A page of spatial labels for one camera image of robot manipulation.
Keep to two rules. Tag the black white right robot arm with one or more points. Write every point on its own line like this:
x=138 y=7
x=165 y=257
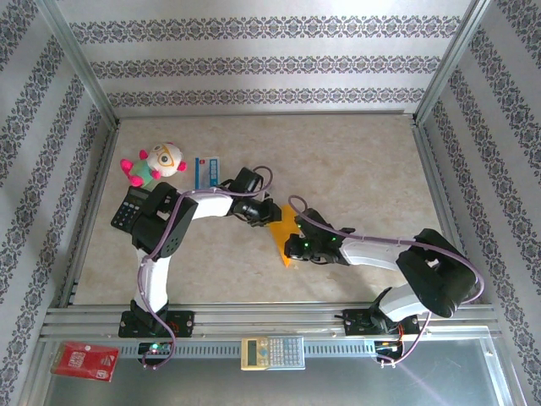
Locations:
x=435 y=275

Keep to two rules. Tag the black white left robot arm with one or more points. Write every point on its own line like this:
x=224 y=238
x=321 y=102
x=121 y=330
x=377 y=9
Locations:
x=165 y=228

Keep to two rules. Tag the grey metal shelf sheet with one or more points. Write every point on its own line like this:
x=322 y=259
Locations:
x=338 y=385

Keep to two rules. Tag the blue white plastic packet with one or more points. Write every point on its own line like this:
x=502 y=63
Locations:
x=207 y=171

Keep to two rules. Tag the beige scientific calculator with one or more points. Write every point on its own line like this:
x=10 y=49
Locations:
x=272 y=353

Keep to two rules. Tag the white pink plush toy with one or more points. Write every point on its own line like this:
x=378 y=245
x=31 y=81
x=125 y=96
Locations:
x=165 y=158

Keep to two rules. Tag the black desk calculator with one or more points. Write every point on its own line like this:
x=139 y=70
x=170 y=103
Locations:
x=127 y=209

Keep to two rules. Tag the red card packet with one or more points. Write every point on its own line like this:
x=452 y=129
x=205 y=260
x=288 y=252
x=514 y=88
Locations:
x=84 y=361

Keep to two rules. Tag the aluminium mounting rail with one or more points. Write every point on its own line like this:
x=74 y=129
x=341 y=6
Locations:
x=262 y=317

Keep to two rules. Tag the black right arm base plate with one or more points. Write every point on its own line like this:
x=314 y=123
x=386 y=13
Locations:
x=355 y=322

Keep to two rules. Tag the aluminium table side rail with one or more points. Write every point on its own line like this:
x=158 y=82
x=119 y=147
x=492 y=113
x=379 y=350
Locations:
x=448 y=211
x=91 y=211

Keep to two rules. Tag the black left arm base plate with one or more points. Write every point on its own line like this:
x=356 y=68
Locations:
x=181 y=323

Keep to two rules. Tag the aluminium frame post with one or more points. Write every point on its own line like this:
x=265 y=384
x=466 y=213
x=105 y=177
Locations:
x=452 y=59
x=76 y=59

